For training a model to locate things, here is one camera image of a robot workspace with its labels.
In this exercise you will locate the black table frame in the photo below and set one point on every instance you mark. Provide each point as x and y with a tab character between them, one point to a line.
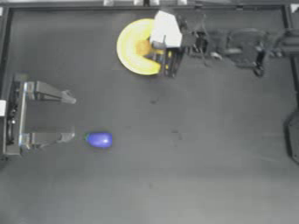
78	7

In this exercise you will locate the grey frame bracket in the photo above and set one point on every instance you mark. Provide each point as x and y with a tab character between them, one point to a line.
108	2
182	2
147	2

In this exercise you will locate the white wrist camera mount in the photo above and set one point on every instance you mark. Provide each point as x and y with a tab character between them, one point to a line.
167	29
1	108

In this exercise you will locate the yellow round plate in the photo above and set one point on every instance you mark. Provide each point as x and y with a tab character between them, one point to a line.
127	49

